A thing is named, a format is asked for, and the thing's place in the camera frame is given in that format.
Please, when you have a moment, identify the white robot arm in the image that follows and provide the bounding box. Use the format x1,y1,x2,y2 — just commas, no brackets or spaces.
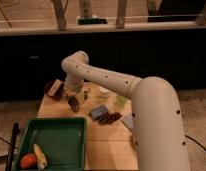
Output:
61,51,191,171

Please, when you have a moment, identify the metal cup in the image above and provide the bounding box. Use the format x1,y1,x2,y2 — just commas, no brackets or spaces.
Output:
68,96,80,113

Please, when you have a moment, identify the white small cup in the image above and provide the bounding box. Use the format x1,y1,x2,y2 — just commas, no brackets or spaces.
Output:
98,86,110,98

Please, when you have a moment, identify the green translucent cup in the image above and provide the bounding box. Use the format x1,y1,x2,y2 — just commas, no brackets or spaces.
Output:
115,95,127,108

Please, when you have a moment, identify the dark brown bowl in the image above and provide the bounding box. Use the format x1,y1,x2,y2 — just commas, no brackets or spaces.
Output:
44,79,64,100

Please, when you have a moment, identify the blue sponge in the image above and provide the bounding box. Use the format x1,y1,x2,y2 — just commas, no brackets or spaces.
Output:
89,105,108,120

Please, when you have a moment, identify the brown grape bunch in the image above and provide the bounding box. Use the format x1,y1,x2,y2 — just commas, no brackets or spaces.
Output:
98,112,122,125

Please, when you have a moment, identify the green plastic tray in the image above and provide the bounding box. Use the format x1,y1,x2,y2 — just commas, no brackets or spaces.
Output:
12,117,87,171

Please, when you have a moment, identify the grey blue cloth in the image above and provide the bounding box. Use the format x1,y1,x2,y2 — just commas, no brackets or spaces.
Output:
122,114,133,131

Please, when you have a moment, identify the black pole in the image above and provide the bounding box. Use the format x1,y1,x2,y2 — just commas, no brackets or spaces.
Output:
5,122,20,171

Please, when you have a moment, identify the green base stand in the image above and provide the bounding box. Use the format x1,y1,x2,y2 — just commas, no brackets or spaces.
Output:
78,18,108,25

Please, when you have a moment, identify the orange round fruit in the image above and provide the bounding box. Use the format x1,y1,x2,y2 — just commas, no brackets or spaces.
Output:
20,153,37,169

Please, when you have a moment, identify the black floor cable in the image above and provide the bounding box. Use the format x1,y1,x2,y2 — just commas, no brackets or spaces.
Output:
185,133,206,154

